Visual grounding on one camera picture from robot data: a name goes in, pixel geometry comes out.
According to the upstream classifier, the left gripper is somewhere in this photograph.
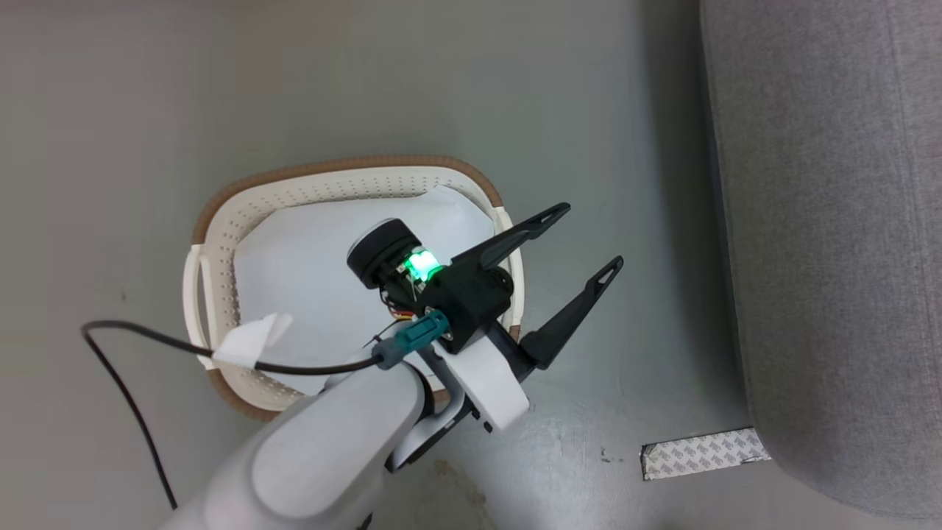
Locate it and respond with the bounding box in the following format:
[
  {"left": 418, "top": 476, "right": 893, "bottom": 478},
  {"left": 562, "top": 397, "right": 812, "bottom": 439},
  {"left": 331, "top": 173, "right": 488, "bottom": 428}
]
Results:
[{"left": 346, "top": 202, "right": 625, "bottom": 435}]

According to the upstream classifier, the cream perforated laundry basket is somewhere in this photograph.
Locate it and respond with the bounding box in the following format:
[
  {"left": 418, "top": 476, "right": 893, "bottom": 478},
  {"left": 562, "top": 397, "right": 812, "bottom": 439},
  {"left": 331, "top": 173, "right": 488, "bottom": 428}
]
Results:
[{"left": 183, "top": 155, "right": 527, "bottom": 422}]

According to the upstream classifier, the white cloth sheet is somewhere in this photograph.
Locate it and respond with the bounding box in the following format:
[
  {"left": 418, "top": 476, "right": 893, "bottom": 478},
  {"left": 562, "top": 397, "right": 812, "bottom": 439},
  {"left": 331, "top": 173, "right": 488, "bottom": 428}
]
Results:
[{"left": 234, "top": 185, "right": 495, "bottom": 396}]

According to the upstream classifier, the printed white tape patch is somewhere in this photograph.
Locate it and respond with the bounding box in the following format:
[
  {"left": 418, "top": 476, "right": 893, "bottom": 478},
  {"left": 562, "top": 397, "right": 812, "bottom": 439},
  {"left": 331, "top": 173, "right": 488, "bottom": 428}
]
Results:
[{"left": 640, "top": 427, "right": 772, "bottom": 481}]

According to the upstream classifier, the grey fabric sofa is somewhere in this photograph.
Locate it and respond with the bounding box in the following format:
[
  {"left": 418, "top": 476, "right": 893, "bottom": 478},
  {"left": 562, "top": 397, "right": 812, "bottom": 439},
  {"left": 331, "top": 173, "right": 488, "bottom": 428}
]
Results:
[{"left": 699, "top": 0, "right": 942, "bottom": 520}]

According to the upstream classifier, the white tape tag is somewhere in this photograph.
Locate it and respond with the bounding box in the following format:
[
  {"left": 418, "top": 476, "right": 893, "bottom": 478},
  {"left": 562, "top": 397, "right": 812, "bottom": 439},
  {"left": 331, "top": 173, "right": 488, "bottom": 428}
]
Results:
[{"left": 213, "top": 312, "right": 294, "bottom": 370}]

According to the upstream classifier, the teal cable connector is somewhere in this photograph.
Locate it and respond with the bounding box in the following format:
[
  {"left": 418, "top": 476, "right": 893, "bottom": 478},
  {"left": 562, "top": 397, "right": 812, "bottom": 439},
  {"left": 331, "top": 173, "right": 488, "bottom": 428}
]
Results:
[{"left": 372, "top": 309, "right": 451, "bottom": 369}]

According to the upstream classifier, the thin coloured wire bundle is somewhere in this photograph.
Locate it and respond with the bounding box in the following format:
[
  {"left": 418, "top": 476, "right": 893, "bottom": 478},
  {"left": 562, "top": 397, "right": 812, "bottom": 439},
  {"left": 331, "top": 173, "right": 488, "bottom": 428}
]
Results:
[{"left": 379, "top": 283, "right": 417, "bottom": 325}]

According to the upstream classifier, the thin black cable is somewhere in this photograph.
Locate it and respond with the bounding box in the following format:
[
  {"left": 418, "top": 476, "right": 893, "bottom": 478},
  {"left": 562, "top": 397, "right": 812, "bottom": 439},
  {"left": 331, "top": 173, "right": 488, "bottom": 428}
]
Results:
[{"left": 81, "top": 320, "right": 387, "bottom": 510}]

